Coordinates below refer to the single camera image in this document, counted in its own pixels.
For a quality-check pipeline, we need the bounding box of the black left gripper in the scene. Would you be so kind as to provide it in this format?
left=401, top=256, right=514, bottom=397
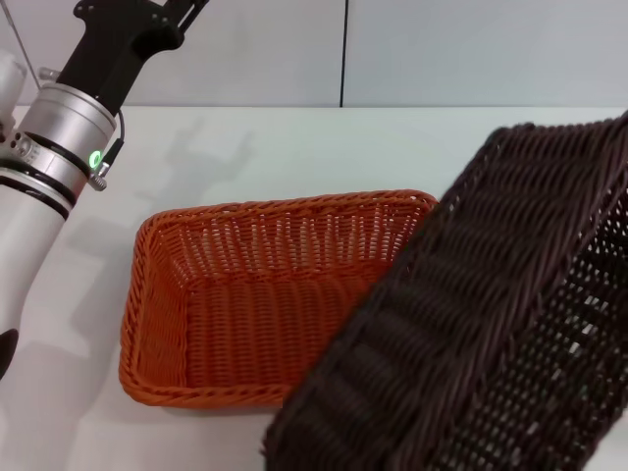
left=55, top=0, right=212, bottom=110

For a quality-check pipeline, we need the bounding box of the dark brown woven basket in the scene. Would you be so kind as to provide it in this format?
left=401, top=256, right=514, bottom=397
left=259, top=110, right=628, bottom=471

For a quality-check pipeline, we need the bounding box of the orange woven basket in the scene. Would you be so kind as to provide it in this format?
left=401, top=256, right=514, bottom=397
left=119, top=189, right=440, bottom=409

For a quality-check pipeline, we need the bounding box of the black wrist cable with plug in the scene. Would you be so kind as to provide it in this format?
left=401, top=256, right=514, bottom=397
left=87, top=108, right=127, bottom=192

